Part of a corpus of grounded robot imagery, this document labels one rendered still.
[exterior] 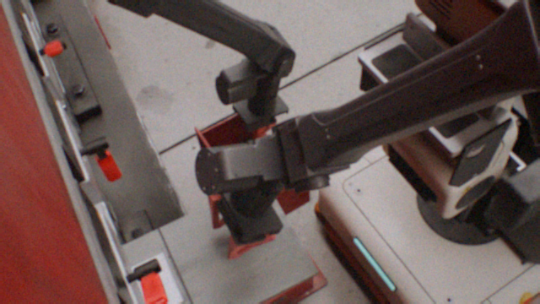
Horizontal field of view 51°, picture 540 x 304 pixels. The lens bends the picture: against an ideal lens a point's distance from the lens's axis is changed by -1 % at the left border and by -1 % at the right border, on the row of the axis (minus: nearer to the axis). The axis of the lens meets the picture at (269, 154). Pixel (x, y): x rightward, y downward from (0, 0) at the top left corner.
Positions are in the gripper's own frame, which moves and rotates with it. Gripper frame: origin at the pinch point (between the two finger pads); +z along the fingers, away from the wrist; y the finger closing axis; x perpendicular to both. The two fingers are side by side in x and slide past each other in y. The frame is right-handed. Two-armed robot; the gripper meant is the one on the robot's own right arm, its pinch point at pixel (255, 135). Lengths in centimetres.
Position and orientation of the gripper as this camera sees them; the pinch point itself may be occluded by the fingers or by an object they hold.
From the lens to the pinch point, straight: 124.5
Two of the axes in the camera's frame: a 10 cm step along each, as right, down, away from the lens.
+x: 5.2, 7.1, -4.8
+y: -8.4, 3.3, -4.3
